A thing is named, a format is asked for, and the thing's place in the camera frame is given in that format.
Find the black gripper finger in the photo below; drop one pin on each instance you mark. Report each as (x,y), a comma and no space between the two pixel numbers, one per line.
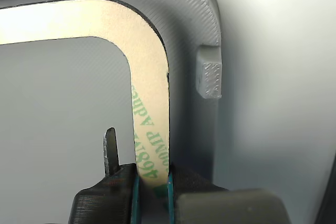
(225,205)
(105,203)

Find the grey printed holder plate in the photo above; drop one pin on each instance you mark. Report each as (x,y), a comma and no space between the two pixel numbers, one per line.
(65,103)

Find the beige rectangular adhesive frame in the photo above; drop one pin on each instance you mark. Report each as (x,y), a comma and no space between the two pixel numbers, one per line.
(147,64)

